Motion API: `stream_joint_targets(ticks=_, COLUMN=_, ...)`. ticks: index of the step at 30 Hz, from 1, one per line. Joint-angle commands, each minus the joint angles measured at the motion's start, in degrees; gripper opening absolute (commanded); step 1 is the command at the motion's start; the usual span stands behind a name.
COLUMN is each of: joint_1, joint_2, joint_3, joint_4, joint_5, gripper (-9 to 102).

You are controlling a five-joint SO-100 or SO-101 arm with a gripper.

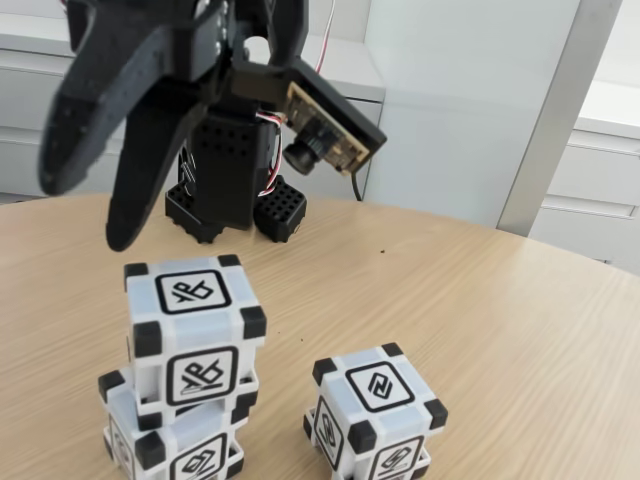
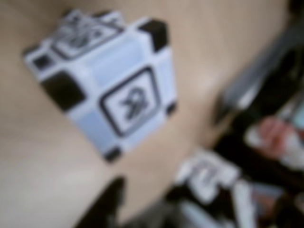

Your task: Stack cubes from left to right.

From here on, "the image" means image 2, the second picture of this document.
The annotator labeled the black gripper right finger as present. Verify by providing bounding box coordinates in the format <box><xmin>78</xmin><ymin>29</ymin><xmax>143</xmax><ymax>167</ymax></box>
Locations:
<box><xmin>120</xmin><ymin>189</ymin><xmax>192</xmax><ymax>228</ymax></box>

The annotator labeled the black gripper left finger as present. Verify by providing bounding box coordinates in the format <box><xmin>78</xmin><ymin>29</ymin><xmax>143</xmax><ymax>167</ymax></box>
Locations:
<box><xmin>76</xmin><ymin>175</ymin><xmax>127</xmax><ymax>228</ymax></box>

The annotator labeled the white cube with lightning symbol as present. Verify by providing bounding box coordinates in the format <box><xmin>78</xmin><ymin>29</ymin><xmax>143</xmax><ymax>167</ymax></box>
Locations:
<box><xmin>22</xmin><ymin>9</ymin><xmax>179</xmax><ymax>164</ymax></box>

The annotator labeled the white cube with house symbol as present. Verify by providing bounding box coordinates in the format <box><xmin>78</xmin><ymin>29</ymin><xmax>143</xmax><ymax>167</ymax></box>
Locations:
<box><xmin>174</xmin><ymin>148</ymin><xmax>242</xmax><ymax>206</ymax></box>

